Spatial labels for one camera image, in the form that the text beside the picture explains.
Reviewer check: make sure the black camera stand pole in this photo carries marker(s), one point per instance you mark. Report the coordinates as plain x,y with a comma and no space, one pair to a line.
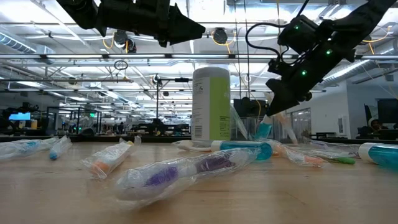
157,102

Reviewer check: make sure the blue lit monitor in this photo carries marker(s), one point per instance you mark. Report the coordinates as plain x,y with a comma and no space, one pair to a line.
19,116

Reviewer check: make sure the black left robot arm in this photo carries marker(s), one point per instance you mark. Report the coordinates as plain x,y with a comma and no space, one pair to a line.
81,12

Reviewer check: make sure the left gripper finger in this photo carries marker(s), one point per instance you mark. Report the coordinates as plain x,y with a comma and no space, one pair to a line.
183,29

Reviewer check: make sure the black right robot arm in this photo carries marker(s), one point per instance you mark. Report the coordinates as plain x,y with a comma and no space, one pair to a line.
357,21

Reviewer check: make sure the black monitor screen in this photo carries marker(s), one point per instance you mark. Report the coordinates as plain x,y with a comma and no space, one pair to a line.
388,110
248,107

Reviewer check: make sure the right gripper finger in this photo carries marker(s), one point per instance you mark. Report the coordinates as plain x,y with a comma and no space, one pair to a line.
280,96

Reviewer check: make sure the white green wipes canister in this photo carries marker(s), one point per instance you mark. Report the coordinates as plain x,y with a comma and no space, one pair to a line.
211,105

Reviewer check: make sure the person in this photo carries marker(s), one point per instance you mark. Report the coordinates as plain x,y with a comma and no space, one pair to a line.
375,125

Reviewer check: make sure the blue toothpaste tube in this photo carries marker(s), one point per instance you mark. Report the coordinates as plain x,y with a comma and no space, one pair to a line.
382,155
263,130

